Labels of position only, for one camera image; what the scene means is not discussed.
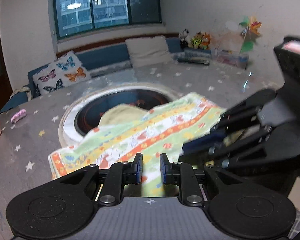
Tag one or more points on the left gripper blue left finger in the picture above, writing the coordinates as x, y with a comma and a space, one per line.
133, 170

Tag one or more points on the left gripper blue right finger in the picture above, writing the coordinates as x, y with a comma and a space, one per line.
170, 172

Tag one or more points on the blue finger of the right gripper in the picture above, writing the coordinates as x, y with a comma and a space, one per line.
194, 149

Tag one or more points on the patterned green children's garment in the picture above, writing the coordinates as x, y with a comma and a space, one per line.
162, 129

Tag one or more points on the round table induction cooker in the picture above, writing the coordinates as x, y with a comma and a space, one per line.
85, 113

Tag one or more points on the black long remote bar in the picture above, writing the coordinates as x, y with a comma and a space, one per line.
194, 61

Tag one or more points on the clear plastic toy box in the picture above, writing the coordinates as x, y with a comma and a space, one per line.
232, 58

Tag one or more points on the yellow plush toy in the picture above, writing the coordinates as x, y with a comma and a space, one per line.
196, 40

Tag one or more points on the orange plush toy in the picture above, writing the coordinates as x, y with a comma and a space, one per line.
205, 41

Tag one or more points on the panda plush toy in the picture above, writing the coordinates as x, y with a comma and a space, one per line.
184, 38

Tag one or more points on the beige cushion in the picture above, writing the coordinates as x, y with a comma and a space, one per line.
148, 51

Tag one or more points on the colourful paper pinwheel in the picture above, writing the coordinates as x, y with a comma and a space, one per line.
249, 33

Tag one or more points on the blue bench sofa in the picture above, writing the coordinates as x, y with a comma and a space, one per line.
104, 60

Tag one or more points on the butterfly print pillow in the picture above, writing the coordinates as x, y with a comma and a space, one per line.
65, 71

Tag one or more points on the small pink wrapped item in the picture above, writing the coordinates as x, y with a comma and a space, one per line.
18, 116

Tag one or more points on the striped blanket on sofa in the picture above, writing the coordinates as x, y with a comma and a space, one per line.
25, 90

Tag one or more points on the green framed window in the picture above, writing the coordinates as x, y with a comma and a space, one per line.
74, 17

